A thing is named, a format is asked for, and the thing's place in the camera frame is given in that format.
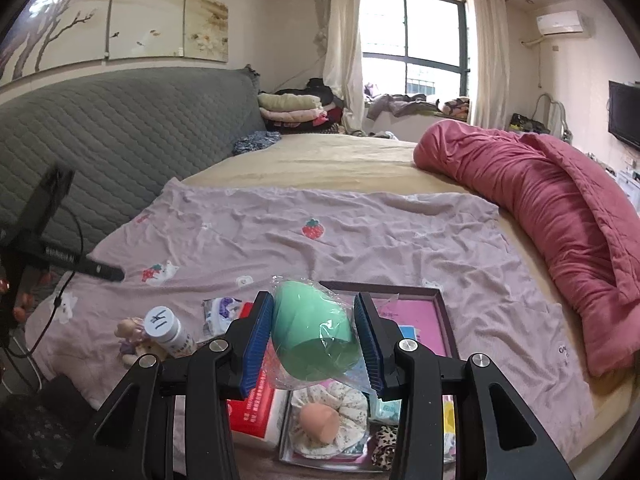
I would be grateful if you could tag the clear printed plastic packet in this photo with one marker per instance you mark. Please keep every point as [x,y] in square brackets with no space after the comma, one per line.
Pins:
[220,315]

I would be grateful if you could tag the green cup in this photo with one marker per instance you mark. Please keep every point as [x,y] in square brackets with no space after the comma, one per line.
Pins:
[315,330]

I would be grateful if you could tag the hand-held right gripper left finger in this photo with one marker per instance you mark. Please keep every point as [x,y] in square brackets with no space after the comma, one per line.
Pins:
[255,345]

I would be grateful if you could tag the white air conditioner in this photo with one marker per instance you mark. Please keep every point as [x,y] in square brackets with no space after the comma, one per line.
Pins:
[560,22]

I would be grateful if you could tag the dark clothes pile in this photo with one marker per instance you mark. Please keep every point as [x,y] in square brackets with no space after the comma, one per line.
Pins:
[315,91]

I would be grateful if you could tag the grey quilted headboard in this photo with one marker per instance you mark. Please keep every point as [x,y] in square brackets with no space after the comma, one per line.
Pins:
[125,130]

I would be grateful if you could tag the red quilt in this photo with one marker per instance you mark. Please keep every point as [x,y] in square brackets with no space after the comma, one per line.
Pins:
[550,200]

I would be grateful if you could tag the yellow packet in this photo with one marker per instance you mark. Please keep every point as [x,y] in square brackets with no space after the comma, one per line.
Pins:
[448,425]

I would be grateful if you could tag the small plush doll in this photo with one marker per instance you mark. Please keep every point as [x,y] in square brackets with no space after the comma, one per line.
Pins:
[132,335]

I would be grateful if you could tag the white capped bottle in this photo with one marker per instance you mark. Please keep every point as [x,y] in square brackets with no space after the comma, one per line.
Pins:
[167,330]

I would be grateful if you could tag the dark patterned cloth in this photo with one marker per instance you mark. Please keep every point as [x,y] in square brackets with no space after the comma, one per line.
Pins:
[40,430]

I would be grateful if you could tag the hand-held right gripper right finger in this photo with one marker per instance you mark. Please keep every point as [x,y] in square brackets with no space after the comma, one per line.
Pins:
[370,347]

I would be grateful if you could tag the peach makeup sponge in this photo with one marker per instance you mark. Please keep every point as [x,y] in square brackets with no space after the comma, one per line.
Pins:
[320,422]

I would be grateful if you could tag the leopard print scrunchie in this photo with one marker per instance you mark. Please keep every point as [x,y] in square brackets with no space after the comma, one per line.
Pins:
[385,447]

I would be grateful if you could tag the cream curtain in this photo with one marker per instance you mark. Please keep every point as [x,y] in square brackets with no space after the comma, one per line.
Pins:
[345,60]
[487,60]

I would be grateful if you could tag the black and yellow bag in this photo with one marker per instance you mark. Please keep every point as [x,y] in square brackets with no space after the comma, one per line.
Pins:
[525,124]

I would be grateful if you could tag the clothes on window sill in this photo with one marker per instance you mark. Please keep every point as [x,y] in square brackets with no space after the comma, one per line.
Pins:
[395,105]

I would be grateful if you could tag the dark framed pink tray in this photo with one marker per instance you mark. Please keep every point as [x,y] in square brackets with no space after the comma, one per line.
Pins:
[425,320]

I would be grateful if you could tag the pile of folded blankets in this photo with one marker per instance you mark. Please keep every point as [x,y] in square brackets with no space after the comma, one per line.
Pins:
[290,107]

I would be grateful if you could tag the red and white box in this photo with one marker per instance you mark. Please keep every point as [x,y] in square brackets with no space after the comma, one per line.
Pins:
[255,410]

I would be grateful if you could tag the beige bed sheet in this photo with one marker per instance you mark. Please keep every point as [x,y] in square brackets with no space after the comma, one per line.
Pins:
[325,160]

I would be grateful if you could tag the colourful patterned cloth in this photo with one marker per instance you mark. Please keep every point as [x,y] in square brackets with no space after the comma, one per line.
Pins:
[456,108]

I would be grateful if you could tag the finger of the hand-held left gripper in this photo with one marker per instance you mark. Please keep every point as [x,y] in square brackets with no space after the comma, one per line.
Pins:
[50,205]
[107,270]

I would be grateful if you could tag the pink strawberry print blanket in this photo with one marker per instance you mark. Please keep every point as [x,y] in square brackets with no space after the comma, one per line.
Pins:
[400,240]

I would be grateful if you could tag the metal chair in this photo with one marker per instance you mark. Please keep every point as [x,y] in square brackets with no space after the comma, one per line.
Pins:
[560,115]

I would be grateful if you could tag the blossom tree wall painting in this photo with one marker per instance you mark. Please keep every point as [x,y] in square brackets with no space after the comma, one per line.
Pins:
[150,10]

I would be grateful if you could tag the black television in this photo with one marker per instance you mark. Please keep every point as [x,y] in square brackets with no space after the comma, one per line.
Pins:
[625,115]

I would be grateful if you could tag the cream floral cloth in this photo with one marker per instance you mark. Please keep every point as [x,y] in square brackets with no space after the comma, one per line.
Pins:
[352,410]

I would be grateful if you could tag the teal tissue packet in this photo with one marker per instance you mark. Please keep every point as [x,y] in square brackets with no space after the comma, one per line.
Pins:
[387,410]

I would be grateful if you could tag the dark framed window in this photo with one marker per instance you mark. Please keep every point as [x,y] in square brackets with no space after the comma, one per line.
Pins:
[404,35]

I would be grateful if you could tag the dark blue floral cloth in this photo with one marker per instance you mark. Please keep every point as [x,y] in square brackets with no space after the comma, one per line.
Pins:
[257,142]

